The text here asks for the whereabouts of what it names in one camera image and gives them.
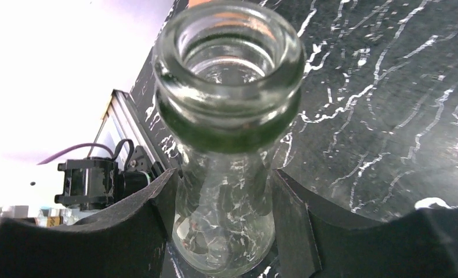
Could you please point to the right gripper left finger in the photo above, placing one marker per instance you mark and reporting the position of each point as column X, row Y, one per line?
column 127, row 239

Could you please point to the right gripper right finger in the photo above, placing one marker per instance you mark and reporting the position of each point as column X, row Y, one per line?
column 317, row 238

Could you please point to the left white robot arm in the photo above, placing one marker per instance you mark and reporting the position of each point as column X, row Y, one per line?
column 95, row 183

